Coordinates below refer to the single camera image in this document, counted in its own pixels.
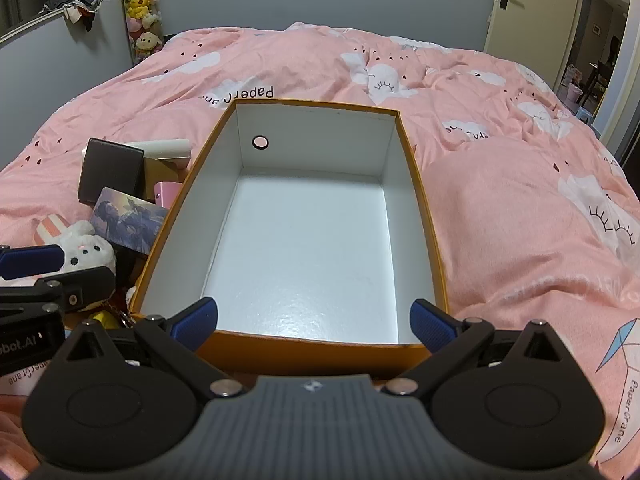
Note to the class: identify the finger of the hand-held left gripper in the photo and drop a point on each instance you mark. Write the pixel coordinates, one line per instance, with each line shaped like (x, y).
(30, 260)
(85, 285)

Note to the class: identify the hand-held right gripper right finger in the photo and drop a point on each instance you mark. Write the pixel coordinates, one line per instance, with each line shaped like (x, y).
(430, 325)

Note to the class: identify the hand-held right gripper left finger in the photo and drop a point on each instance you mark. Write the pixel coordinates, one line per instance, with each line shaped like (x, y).
(197, 317)

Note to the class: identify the white bunny plush striped ears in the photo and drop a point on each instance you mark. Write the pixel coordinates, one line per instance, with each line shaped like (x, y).
(85, 250)

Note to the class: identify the yellow plush toy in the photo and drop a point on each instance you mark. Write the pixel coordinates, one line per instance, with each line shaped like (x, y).
(103, 318)

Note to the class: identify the picture print box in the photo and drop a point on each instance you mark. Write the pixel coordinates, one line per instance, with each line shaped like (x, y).
(127, 217)

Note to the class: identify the dark box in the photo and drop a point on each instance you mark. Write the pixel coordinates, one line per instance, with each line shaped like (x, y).
(110, 170)

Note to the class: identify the pink wallet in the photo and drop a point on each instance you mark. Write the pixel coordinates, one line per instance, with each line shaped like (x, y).
(167, 194)

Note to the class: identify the orange cardboard box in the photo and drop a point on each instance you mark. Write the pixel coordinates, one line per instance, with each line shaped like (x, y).
(300, 240)

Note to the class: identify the tan box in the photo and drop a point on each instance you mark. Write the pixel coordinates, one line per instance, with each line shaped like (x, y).
(161, 172)

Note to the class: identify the white box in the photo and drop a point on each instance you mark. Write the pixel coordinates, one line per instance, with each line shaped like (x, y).
(167, 148)

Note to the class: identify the small stool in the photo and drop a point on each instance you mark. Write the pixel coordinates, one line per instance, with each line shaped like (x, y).
(588, 112)

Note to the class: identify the pink bin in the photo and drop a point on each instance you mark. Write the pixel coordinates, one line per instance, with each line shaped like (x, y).
(573, 93)

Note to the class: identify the clear tube of plush toys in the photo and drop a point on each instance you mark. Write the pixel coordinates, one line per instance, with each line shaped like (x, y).
(142, 5)

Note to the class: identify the pink printed blanket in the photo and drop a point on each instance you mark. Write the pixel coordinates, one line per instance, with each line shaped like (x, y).
(310, 60)

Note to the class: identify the cream door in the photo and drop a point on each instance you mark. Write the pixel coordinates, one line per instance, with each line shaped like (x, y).
(540, 20)

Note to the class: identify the metal rail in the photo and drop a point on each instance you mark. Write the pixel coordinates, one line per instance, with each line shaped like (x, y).
(30, 22)

